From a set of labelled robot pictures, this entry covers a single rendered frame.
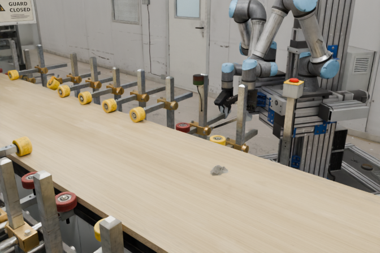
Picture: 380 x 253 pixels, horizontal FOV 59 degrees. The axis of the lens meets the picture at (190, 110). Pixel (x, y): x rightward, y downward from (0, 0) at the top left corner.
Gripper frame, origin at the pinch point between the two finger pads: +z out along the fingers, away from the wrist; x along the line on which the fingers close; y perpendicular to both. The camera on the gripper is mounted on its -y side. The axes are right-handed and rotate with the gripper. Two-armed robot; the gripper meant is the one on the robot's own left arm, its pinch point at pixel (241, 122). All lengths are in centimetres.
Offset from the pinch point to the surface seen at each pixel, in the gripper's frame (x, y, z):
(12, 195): -104, -55, -7
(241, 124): -11.0, 1.7, -3.4
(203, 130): -3.4, -21.0, 6.4
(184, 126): -12.3, -29.5, 1.3
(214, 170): -55, -1, 1
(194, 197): -75, -4, 2
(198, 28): 330, -128, -14
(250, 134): 7.9, 4.3, 9.9
